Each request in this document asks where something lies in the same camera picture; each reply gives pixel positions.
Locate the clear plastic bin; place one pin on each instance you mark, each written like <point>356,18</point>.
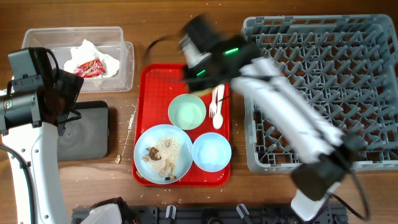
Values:
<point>74,46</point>

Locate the yellow cup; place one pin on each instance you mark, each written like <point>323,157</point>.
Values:
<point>203,92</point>

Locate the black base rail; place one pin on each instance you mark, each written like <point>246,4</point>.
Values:
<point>274,213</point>

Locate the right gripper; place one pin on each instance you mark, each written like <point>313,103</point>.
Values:
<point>189,81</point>

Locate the red candy wrapper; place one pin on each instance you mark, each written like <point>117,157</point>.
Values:
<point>90,69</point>

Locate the green bowl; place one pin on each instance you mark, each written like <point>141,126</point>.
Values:
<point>187,111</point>

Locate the grey dishwasher rack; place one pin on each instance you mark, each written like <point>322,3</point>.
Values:
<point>346,67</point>

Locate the white plastic spoon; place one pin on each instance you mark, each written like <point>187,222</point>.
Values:
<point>218,118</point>

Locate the food scraps and rice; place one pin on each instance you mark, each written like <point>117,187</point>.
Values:
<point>162,157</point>

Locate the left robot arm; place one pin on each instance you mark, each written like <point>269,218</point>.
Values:
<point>35,108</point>

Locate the black tray bin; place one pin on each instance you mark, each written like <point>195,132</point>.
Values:
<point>86,138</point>

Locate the large light blue plate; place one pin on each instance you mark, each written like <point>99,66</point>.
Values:
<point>153,134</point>

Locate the food crumb on table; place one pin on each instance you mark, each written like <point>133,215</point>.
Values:
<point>118,159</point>

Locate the red serving tray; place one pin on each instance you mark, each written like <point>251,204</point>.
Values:
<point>159,85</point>

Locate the white plastic fork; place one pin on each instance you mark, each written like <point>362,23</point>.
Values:
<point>213,106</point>

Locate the small light blue bowl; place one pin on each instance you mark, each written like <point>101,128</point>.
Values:
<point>211,152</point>

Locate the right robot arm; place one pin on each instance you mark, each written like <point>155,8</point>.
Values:
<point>326,153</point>

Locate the white napkin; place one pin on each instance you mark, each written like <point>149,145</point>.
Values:
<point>86,52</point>

